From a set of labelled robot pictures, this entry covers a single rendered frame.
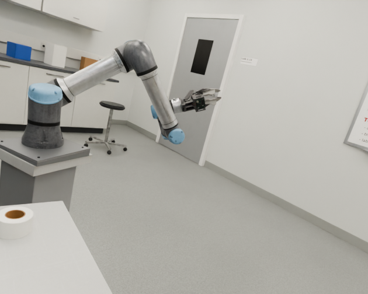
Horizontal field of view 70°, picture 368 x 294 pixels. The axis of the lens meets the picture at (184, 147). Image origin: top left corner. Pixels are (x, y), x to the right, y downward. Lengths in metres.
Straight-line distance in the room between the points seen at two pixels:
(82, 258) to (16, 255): 0.12
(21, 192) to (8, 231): 0.54
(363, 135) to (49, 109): 2.80
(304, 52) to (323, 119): 0.81
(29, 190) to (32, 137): 0.20
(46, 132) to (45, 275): 0.66
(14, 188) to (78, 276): 0.70
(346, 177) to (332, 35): 1.51
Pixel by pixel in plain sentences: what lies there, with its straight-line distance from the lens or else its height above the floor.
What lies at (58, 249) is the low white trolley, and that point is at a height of 0.76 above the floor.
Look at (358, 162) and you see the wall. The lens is 3.20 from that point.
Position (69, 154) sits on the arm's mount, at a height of 0.78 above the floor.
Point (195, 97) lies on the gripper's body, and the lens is 1.32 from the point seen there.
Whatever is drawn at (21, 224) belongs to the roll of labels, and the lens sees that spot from 0.68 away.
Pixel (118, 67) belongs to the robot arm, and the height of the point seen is 1.15.
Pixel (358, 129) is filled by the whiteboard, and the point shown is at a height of 1.12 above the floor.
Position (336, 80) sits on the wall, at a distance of 3.30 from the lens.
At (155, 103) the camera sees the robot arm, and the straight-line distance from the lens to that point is 1.19.
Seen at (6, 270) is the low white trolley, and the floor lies 0.76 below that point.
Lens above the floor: 1.17
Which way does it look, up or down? 14 degrees down
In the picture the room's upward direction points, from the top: 15 degrees clockwise
